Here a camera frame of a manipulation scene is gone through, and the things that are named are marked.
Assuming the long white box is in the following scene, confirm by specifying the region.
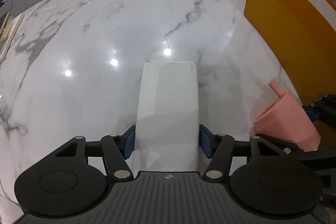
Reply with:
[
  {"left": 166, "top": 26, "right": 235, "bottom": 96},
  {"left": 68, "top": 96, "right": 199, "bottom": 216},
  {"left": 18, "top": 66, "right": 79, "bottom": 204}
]
[{"left": 133, "top": 60, "right": 200, "bottom": 172}]

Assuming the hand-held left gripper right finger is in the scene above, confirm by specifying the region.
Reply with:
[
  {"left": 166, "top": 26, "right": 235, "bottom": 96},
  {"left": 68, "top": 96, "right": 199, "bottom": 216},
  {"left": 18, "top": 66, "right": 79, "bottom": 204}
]
[{"left": 199, "top": 124, "right": 286, "bottom": 180}]

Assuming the orange cardboard box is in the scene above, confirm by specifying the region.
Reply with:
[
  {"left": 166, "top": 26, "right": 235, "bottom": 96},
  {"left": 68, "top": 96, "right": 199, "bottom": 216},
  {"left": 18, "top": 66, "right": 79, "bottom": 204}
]
[{"left": 243, "top": 0, "right": 336, "bottom": 151}]

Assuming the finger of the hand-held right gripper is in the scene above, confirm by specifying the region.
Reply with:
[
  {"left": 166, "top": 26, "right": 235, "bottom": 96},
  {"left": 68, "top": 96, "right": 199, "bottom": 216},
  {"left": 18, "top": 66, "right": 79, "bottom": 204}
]
[
  {"left": 261, "top": 133, "right": 336, "bottom": 172},
  {"left": 301, "top": 93, "right": 336, "bottom": 133}
]

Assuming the pink round bottle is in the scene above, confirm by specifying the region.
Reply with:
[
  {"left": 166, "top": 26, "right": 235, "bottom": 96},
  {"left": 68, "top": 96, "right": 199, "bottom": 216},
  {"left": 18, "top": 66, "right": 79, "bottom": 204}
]
[{"left": 253, "top": 79, "right": 321, "bottom": 152}]

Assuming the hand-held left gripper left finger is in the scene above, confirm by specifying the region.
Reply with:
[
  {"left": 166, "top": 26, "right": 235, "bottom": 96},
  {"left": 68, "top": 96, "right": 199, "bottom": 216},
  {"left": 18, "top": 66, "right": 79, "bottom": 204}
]
[{"left": 54, "top": 124, "right": 136, "bottom": 180}]

